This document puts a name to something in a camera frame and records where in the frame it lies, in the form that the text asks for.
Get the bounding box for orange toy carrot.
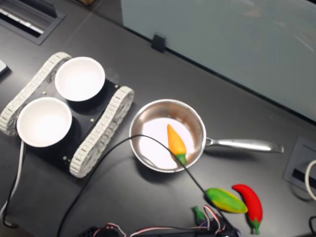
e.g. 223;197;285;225
167;123;188;165

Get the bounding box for steel pan with long handle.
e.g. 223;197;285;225
128;98;284;173

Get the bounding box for black partition clip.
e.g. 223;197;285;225
151;33;166;53

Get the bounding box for grey table cable box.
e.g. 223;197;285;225
0;0;67;46
282;135;316;191

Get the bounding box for white bowl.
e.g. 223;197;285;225
54;56;106;102
16;96;73;148

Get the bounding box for tracked vehicle with white tracks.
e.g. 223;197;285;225
0;51;135;179

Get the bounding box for red toy chilli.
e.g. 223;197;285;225
232;184;263;235

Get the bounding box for white cable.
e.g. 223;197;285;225
0;141;27;227

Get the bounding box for frosted glass partition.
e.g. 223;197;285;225
120;0;316;123

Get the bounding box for purple toy aubergine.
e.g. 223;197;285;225
193;206;212;229

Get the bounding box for yellow green toy corn cob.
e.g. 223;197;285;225
205;188;248;214

